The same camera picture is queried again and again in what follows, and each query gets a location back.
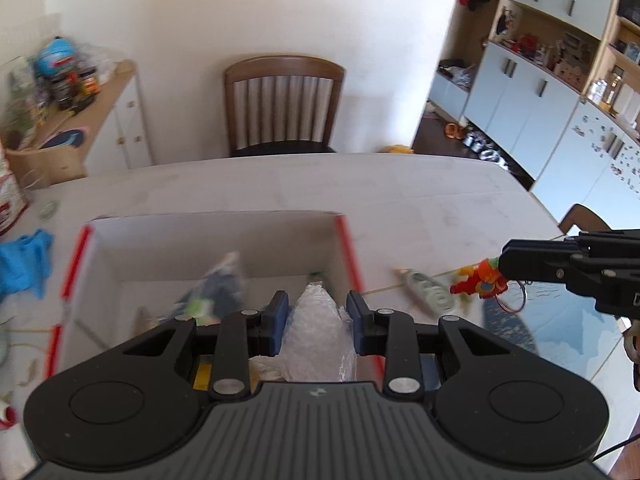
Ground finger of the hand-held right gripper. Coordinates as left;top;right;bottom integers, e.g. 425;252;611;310
499;239;602;293
565;229;640;256

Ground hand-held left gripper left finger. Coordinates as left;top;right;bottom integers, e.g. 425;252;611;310
122;290;290;402

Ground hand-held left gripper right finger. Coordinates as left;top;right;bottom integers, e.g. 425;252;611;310
346;290;512;404

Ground crinkled white plastic bag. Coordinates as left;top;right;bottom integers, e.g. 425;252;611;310
249;282;359;385

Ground orange toy figure keychain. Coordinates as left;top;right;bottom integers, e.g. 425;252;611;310
448;255;527;314

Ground dark packet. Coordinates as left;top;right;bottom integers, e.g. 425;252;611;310
172;251;247;324

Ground white cardboard box red edges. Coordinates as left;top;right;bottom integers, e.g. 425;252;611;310
44;210;367;392

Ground dark wooden chair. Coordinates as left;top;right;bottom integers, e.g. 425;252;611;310
557;203;614;237

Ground blue printed table mat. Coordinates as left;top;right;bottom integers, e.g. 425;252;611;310
479;280;628;387

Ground white fridge with magnets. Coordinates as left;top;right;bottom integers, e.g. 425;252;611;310
529;97;640;242

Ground pile of shoes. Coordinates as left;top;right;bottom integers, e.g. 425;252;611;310
462;130;512;167

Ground glass storage jar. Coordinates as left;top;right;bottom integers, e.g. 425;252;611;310
587;67;624;107

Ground tall light blue cabinet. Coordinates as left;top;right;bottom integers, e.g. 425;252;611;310
459;0;640;182

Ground low light blue cabinet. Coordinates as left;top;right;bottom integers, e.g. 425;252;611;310
428;67;474;121

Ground wooden slatted chair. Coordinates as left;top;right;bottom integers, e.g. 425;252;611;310
223;54;347;158

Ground white sideboard cabinet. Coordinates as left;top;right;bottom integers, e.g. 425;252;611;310
0;58;154;192

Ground blue cloth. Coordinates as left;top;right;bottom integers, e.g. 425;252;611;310
0;228;55;303

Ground blue oval pad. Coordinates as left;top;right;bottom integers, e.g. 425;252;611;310
38;128;84;150

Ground red white snack box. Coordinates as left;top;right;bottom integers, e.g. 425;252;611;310
0;145;29;237

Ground black toy truck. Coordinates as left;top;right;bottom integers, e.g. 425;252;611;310
51;74;101;112

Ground clear plastic bag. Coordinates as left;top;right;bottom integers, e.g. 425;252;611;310
75;44;117;87

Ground blue globe toy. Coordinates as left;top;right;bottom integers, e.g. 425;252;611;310
34;37;77;79

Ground black cable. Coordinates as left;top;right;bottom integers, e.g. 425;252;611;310
594;432;640;462

